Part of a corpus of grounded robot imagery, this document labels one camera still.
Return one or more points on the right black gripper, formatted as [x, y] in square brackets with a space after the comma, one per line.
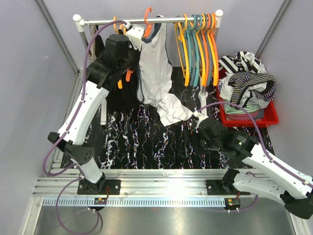
[199, 131]

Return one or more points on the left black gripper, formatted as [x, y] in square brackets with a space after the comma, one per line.
[137, 53]

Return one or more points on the orange hanger with white top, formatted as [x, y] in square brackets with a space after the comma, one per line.
[146, 34]

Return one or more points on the white tank top navy trim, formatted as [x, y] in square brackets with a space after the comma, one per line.
[155, 71]

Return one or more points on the black white striped tank top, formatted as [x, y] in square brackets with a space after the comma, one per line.
[242, 61]

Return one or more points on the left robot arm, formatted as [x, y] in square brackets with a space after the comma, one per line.
[70, 138]

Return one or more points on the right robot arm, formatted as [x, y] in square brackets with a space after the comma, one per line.
[287, 186]

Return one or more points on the black garment on beige hanger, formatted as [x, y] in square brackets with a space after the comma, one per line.
[99, 45]

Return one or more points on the yellow empty hanger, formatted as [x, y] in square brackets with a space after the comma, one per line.
[202, 47]

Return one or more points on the teal empty hanger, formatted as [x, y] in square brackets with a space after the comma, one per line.
[196, 50]
[191, 56]

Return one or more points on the orange empty hanger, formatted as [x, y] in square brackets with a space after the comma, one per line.
[207, 49]
[214, 50]

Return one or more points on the metal clothes rack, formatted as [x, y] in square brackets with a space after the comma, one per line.
[81, 23]

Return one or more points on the purple striped garment pile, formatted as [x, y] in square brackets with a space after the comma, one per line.
[248, 90]

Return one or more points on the red plastic bin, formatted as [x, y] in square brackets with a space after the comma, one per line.
[235, 115]

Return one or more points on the black marble patterned mat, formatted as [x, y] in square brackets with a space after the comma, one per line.
[134, 138]

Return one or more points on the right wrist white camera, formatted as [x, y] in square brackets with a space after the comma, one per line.
[200, 116]

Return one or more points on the wrist white camera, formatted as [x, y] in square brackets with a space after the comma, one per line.
[135, 34]
[200, 116]

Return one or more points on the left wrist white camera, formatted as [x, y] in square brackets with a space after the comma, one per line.
[135, 34]

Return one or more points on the aluminium mounting rail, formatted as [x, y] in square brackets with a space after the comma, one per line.
[178, 188]

